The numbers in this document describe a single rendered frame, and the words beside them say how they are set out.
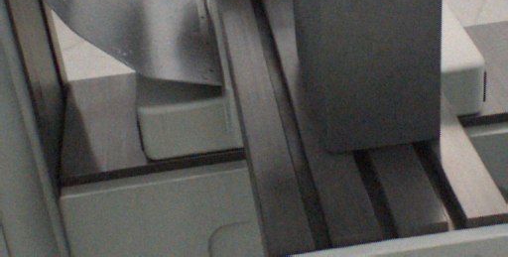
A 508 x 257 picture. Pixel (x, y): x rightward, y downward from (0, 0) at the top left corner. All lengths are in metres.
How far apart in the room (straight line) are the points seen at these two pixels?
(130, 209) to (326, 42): 0.56
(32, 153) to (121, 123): 0.19
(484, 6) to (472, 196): 2.47
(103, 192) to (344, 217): 0.55
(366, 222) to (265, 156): 0.15
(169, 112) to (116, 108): 0.20
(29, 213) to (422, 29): 0.64
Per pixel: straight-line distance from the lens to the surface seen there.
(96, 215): 1.41
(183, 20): 1.45
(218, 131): 1.35
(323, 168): 0.98
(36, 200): 1.36
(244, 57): 1.20
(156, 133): 1.35
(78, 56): 3.31
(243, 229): 1.45
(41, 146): 1.34
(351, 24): 0.93
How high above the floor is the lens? 1.51
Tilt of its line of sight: 32 degrees down
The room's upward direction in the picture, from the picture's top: 5 degrees counter-clockwise
